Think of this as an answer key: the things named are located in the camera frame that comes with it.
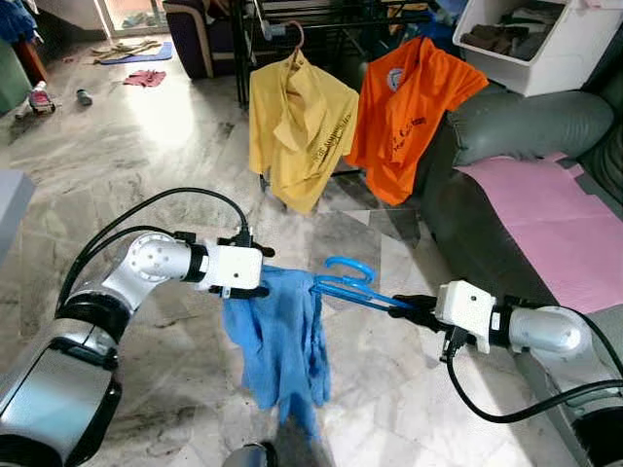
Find blue garment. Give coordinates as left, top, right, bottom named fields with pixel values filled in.
left=222, top=265, right=332, bottom=444

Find blue plastic clothes hanger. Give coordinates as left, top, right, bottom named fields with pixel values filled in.
left=311, top=256, right=415, bottom=314

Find pink clothes hanger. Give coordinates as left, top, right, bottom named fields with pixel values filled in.
left=282, top=19, right=308, bottom=54

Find yellow shirt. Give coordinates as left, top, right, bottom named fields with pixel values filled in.
left=248, top=49, right=361, bottom=215

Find pink mat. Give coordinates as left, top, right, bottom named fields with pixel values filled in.
left=456, top=154, right=623, bottom=314

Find orange shirt with emblem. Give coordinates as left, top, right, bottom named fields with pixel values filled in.
left=346, top=37, right=490, bottom=207

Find black metal drying rack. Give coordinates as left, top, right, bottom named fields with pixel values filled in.
left=234, top=0, right=458, bottom=108

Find red cloth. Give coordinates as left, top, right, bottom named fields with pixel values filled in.
left=124, top=68, right=166, bottom=89

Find purple armchair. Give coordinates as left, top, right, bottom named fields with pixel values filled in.
left=161, top=0, right=244, bottom=81

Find blue floor mat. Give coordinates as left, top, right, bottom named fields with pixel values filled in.
left=97, top=41, right=174, bottom=66

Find beige cloth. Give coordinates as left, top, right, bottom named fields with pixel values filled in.
left=91, top=39, right=162, bottom=61

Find pink white shoe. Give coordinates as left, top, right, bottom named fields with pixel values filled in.
left=27, top=81, right=56, bottom=115

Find brown folded clothes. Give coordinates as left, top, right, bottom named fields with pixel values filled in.
left=459, top=21, right=531, bottom=54

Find brown wooden cabinet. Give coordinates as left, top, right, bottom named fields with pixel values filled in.
left=18, top=39, right=50, bottom=89

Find open white storage bin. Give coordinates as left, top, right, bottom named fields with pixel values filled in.
left=453, top=0, right=623, bottom=98

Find dark blue cloth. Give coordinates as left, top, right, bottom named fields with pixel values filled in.
left=0, top=0, right=40, bottom=45

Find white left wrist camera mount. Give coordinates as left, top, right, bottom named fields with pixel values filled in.
left=202, top=243, right=264, bottom=298

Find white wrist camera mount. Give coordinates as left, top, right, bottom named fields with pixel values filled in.
left=435, top=280, right=495, bottom=353
left=202, top=243, right=264, bottom=298

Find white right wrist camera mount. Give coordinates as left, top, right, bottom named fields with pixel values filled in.
left=435, top=280, right=495, bottom=353

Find short black left arm cable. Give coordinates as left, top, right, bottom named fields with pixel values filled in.
left=68, top=226, right=196, bottom=293

